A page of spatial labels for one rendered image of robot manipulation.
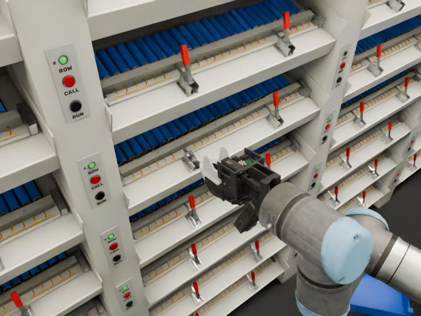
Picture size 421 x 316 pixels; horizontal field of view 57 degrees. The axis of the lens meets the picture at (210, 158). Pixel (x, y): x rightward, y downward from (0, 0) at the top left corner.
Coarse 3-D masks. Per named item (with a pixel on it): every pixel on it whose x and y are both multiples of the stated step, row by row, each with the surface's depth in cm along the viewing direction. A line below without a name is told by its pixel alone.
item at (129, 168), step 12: (240, 108) 98; (252, 108) 99; (216, 120) 95; (228, 120) 95; (192, 132) 91; (204, 132) 92; (168, 144) 88; (180, 144) 89; (144, 156) 85; (156, 156) 86; (120, 168) 82; (132, 168) 83; (156, 168) 86; (132, 180) 83
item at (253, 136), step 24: (288, 72) 112; (288, 96) 108; (312, 96) 109; (240, 120) 99; (264, 120) 101; (288, 120) 103; (192, 144) 92; (216, 144) 94; (240, 144) 95; (264, 144) 103; (144, 168) 86; (168, 168) 88; (144, 192) 83; (168, 192) 87
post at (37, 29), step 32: (32, 0) 49; (64, 0) 51; (32, 32) 51; (64, 32) 53; (32, 64) 53; (32, 96) 60; (96, 96) 62; (64, 128) 61; (96, 128) 65; (64, 160) 64; (96, 224) 77; (128, 224) 83; (96, 256) 82; (128, 256) 89
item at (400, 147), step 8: (416, 104) 160; (408, 112) 165; (416, 112) 162; (416, 128) 168; (408, 136) 169; (416, 136) 175; (400, 144) 174; (400, 152) 176; (408, 152) 181; (384, 176) 188; (392, 176) 185; (392, 192) 200; (384, 200) 198
